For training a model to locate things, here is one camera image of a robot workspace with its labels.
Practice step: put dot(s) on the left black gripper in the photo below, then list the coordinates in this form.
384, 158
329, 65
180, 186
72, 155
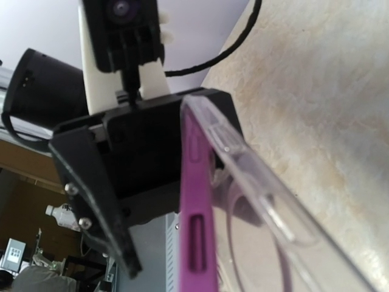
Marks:
119, 168

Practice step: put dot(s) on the purple-edged black-screen phone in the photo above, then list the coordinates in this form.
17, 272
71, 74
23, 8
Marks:
197, 258

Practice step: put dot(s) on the clear magsafe phone case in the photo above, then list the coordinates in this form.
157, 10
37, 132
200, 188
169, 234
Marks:
265, 239

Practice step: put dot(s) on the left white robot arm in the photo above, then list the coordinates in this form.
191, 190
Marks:
46, 92

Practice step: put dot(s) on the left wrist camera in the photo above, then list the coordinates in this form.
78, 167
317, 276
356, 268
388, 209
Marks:
122, 52

